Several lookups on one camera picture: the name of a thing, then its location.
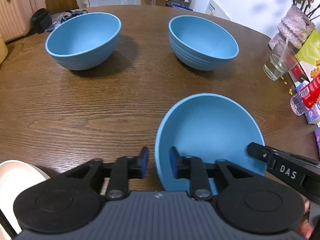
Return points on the pink ribbed suitcase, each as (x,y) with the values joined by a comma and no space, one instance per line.
(16,17)

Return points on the purple tissue pack near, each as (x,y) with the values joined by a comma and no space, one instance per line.
(317,136)

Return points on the blue bowl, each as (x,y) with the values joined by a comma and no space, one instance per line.
(208,126)
(85,41)
(200,43)

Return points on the purple tissue pack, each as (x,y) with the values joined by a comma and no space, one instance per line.
(317,136)
(313,114)

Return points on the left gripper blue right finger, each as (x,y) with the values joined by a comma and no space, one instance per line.
(194,170)

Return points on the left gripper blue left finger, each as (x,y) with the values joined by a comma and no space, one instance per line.
(121,171)

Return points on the cream plate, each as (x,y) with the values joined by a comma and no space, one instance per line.
(17,176)

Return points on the yellow thermos jug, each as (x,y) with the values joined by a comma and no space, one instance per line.
(3,50)

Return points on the pink textured vase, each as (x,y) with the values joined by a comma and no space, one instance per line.
(295,27)

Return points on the purple tissue pack far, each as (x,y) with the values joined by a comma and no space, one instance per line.
(313,114)

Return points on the black round pouch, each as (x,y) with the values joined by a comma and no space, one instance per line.
(41,20)

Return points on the person's right hand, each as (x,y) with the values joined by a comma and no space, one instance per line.
(304,228)

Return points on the clear drinking glass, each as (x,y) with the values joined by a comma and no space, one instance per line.
(282,59)

